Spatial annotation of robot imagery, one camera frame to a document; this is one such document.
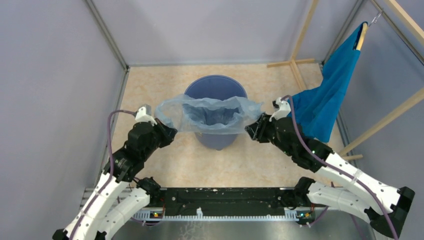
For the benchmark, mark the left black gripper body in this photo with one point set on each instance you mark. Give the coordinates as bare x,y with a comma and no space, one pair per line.
161,139

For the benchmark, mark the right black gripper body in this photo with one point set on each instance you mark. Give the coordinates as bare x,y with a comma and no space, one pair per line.
268,133

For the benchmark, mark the translucent blue trash bag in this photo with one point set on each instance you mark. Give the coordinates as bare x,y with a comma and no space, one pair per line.
208,115

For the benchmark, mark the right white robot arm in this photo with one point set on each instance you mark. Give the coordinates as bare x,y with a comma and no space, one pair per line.
383,206

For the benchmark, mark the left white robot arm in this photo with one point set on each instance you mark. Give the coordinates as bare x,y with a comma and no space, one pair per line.
98,220

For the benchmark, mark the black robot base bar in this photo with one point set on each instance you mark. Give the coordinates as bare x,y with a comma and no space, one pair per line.
229,202

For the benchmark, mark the blue plastic trash bin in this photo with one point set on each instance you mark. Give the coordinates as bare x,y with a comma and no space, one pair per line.
218,87

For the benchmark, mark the blue cloth on hanger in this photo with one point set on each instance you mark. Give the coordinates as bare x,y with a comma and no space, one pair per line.
316,109

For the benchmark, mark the wooden clothes hanger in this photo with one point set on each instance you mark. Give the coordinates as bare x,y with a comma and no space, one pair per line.
361,36

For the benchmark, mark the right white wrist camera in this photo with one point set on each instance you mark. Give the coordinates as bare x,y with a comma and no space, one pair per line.
282,109

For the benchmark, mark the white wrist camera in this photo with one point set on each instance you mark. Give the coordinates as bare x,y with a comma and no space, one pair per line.
282,109
143,114

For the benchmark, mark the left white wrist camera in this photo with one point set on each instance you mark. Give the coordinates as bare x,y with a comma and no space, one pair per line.
143,114

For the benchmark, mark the wooden frame rack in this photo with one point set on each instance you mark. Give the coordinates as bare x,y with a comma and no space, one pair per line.
407,21

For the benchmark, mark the grey slotted cable duct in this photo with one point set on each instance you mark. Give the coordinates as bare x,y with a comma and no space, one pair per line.
147,215

